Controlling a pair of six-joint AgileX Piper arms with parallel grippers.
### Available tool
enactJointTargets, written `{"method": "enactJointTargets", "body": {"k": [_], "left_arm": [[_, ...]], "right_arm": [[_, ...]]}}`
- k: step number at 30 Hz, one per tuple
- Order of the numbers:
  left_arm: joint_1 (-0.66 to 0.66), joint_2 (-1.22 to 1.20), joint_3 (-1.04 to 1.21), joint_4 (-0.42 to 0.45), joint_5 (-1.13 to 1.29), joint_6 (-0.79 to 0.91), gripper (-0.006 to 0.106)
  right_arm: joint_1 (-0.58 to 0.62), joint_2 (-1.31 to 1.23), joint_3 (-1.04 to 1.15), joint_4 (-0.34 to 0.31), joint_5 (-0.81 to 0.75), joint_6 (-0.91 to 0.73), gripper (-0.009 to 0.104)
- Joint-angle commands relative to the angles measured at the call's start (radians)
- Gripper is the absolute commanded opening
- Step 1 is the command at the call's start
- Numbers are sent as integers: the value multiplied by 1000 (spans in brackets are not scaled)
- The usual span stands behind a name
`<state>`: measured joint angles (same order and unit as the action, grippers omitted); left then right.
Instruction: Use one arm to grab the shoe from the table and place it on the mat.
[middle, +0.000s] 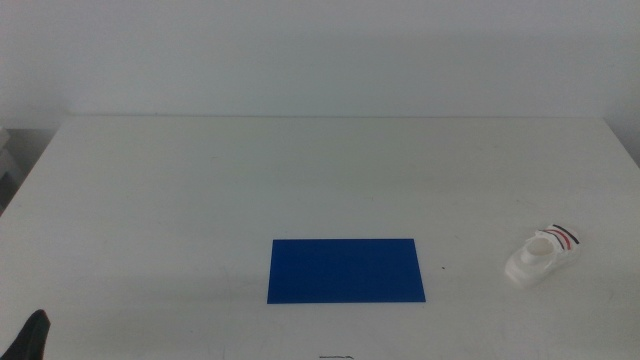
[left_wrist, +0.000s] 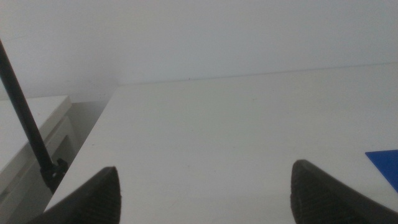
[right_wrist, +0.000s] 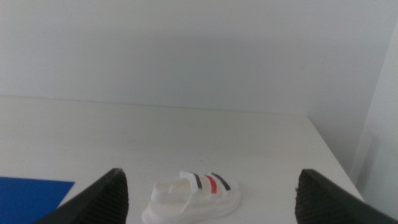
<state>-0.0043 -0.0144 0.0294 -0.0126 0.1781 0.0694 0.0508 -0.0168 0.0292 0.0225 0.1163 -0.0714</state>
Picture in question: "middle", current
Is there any blue rectangular mat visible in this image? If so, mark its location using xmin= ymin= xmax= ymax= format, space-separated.
xmin=266 ymin=238 xmax=427 ymax=305

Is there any white shoe with striped strap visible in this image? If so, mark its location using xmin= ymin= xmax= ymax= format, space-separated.
xmin=503 ymin=223 xmax=582 ymax=290

